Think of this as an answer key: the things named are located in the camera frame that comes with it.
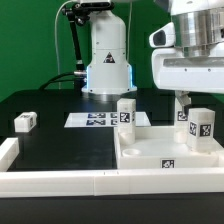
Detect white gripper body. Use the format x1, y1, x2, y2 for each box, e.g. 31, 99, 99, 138
149, 22, 224, 94

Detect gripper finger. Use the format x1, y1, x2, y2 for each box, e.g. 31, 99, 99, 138
175, 90, 191, 115

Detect white square table top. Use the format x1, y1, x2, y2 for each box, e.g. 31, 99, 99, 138
114, 126, 224, 169

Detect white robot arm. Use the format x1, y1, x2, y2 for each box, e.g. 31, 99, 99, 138
79, 0, 224, 107

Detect white sheet with tags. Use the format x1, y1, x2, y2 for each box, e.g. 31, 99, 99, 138
63, 111, 152, 128

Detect white U-shaped fence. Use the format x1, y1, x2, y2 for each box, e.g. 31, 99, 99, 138
0, 138, 224, 198

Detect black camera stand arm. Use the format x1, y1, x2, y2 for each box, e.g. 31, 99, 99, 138
62, 6, 86, 77

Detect black cables at base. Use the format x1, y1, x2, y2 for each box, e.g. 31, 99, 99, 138
38, 72, 88, 91

